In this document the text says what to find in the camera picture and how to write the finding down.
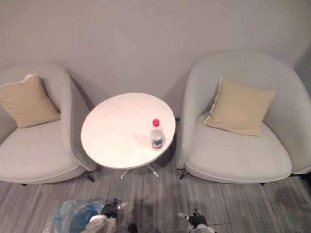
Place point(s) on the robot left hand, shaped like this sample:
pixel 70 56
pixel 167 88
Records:
pixel 112 208

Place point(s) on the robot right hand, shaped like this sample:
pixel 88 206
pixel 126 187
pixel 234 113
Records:
pixel 196 217

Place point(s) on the blue plastic trash bag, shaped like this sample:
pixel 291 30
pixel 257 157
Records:
pixel 70 211

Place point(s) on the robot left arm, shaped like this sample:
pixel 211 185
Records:
pixel 97 224

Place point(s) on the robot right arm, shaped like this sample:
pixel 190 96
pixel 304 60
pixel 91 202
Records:
pixel 205 229

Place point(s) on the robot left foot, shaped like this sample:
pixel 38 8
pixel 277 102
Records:
pixel 132 227

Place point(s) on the grey fabric armchair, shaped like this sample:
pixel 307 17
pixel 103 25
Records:
pixel 238 157
pixel 41 150

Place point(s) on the clear bottle with red cap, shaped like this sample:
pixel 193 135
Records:
pixel 157 137

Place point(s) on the beige square cushion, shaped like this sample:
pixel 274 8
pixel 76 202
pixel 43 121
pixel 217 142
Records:
pixel 240 109
pixel 26 102

